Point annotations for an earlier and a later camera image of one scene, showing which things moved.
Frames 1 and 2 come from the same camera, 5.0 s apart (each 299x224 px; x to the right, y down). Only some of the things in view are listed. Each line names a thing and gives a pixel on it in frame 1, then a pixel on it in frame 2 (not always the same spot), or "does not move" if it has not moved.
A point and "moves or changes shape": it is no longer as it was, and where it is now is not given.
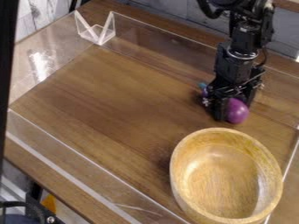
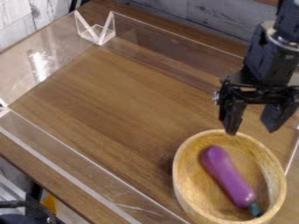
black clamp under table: (34, 207) does not move
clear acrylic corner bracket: (96, 33) does not move
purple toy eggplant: (236, 108) moves or changes shape
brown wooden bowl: (225, 178) does not move
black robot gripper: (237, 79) → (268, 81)
